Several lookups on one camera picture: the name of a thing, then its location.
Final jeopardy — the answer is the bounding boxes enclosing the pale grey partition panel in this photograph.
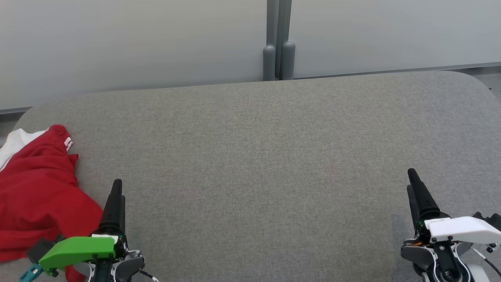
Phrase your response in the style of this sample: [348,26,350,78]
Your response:
[292,0,501,80]
[0,0,269,111]

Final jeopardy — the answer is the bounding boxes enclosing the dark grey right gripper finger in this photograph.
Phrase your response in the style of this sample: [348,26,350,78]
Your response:
[406,184,421,232]
[407,168,442,220]

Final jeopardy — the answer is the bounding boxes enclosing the teal cable connector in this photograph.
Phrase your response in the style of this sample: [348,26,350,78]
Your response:
[20,264,44,282]

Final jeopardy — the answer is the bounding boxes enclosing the grey rounded partition post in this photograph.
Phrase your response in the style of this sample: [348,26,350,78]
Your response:
[279,0,296,80]
[263,0,279,81]

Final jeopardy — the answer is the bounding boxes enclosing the thin black right gripper cable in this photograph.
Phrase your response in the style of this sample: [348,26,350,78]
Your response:
[470,246,501,275]

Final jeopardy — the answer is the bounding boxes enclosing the grey fabric sofa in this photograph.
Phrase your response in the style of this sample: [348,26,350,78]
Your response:
[0,70,501,282]

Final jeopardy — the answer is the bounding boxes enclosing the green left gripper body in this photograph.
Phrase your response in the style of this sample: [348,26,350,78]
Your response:
[38,223,130,275]

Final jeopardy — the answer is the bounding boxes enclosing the red and white t-shirt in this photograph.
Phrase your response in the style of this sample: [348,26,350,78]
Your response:
[0,125,104,282]

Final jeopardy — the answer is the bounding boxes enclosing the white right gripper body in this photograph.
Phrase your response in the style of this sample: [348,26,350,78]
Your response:
[415,213,501,252]

